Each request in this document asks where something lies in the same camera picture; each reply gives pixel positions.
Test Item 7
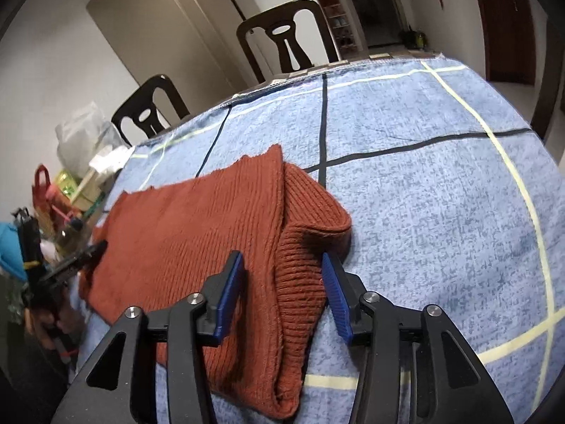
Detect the brown wooden door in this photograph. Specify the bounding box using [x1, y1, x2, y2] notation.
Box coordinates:
[470, 0, 537, 84]

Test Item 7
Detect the white plastic bag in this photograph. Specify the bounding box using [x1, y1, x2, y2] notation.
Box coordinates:
[55, 101, 129, 179]

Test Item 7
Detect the person's left hand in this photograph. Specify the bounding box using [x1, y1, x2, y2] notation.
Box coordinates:
[24, 294, 82, 347]

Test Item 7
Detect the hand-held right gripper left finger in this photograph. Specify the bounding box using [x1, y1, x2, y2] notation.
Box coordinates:
[50, 249, 245, 424]

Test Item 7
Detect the shoe rack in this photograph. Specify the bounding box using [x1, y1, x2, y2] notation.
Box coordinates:
[318, 0, 367, 51]

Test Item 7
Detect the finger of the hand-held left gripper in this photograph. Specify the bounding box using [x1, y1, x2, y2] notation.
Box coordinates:
[40, 241, 109, 285]

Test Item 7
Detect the dark wooden chair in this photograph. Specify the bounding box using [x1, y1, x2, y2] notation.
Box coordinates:
[236, 0, 343, 84]
[111, 75, 191, 146]

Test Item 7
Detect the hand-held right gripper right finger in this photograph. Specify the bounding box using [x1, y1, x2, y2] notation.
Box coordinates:
[321, 253, 515, 424]

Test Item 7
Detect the rust red knit sweater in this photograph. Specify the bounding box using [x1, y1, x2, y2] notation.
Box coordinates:
[78, 143, 353, 420]

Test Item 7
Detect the red handle bag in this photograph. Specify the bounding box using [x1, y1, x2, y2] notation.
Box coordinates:
[32, 164, 58, 230]

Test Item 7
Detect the dark glass doorway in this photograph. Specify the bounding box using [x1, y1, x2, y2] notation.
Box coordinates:
[304, 0, 424, 49]

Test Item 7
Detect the blue checked blanket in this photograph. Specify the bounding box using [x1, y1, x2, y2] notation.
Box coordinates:
[66, 53, 565, 424]

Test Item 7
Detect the beige sliding door panel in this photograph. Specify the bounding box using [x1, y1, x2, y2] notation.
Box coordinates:
[86, 0, 261, 111]

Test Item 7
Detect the green packet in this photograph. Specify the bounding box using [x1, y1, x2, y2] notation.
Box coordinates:
[55, 170, 82, 199]

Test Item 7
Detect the teal cloth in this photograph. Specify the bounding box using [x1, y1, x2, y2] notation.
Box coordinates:
[0, 223, 28, 281]

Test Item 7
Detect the glass jar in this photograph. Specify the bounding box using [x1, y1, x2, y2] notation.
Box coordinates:
[57, 221, 89, 252]

